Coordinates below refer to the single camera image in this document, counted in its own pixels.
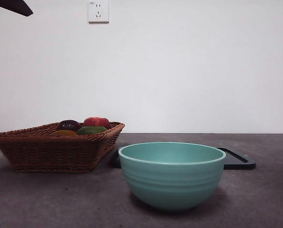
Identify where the teal ribbed bowl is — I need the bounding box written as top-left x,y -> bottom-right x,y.
118,142 -> 227,213

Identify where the red peach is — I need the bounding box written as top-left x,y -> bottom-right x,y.
83,116 -> 111,130

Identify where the dark purple plum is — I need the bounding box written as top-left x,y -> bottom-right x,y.
57,120 -> 82,133

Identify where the green avocado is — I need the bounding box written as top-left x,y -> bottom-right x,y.
75,126 -> 108,136

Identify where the brown wicker basket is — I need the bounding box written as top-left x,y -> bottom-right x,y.
0,121 -> 125,174

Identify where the black rectangular tray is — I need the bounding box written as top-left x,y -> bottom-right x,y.
110,147 -> 256,170

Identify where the white wall socket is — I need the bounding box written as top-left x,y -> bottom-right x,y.
88,0 -> 110,24

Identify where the brown kiwi fruit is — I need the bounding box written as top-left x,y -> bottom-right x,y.
50,130 -> 78,137

